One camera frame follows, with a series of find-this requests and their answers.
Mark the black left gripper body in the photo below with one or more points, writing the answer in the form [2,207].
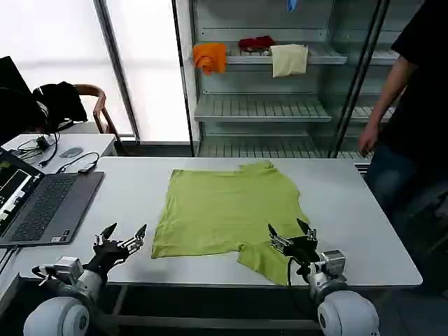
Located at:
[105,255]

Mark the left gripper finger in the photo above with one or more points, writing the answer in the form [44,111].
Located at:
[134,241]
[105,236]

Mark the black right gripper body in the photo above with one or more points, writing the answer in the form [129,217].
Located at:
[301,248]

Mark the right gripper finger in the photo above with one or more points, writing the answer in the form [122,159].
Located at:
[309,234]
[278,242]

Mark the green t-shirt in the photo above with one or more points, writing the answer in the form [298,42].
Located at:
[227,210]

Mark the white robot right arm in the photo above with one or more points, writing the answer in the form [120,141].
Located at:
[346,311]

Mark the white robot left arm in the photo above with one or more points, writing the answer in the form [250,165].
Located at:
[56,311]

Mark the person's hand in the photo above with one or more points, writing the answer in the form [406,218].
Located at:
[369,140]

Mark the grey laptop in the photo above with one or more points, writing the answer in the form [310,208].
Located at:
[49,206]

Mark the grey computer mouse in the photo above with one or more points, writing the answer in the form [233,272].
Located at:
[71,152]

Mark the small white desk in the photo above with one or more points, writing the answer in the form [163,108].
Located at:
[91,143]

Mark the black power adapter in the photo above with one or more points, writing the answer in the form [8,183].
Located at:
[42,144]

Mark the brown wooden chair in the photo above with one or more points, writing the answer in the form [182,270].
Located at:
[99,112]

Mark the grey metal shelf rack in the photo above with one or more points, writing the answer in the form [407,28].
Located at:
[262,108]

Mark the black jacket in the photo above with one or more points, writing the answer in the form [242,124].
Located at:
[63,101]

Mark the black monitor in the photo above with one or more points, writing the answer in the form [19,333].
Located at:
[14,105]

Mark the person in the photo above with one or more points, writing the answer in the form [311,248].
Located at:
[420,87]

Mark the grey window frame post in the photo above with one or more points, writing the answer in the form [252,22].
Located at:
[117,70]

